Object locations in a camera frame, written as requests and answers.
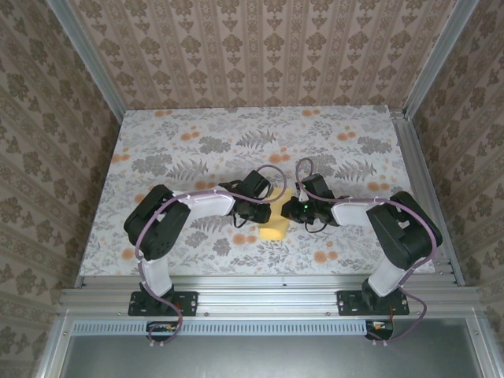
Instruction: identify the grey metal sheet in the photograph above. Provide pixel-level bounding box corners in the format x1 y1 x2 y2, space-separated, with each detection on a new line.
35 317 504 378

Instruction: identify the small black connector board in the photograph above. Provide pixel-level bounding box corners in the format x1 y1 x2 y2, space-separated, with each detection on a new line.
146 321 182 342
365 319 395 340

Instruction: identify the aluminium side rail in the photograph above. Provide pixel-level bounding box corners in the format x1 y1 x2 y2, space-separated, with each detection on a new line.
391 109 465 287

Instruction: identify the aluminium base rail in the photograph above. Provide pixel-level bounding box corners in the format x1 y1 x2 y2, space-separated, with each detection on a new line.
58 274 480 317

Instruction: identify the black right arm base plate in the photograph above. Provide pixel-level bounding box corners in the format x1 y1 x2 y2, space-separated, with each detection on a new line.
337 289 410 316

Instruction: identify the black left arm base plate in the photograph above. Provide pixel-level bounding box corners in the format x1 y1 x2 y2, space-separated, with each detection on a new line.
128 290 198 317

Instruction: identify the grey slotted cable duct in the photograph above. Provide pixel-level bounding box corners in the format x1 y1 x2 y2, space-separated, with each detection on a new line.
72 319 373 336

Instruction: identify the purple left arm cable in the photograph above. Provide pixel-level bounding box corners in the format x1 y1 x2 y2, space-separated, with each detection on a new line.
133 164 287 347

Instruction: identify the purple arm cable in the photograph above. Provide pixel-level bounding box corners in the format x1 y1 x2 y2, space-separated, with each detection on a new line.
295 157 443 347
133 164 287 347

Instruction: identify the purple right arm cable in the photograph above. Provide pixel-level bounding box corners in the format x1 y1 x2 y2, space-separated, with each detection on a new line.
295 157 443 347

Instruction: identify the aluminium frame post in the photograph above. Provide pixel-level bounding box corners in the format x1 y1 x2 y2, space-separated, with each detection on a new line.
46 0 128 119
403 0 480 117

